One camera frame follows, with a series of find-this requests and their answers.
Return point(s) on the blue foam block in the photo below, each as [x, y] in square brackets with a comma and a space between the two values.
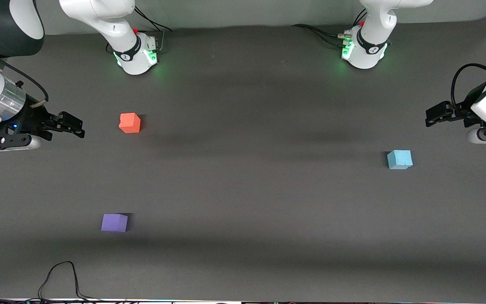
[400, 159]

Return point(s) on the orange foam block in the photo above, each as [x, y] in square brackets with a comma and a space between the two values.
[130, 123]

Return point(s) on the dark grey table mat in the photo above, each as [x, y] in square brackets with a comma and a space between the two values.
[268, 190]

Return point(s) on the purple foam block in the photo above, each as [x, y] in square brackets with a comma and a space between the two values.
[114, 223]

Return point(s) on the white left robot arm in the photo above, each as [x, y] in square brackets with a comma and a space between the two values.
[369, 50]

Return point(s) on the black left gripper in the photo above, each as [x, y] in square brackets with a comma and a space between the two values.
[462, 110]

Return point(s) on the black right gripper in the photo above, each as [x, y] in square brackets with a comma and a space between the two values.
[35, 119]

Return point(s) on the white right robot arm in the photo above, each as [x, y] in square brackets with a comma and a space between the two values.
[99, 17]

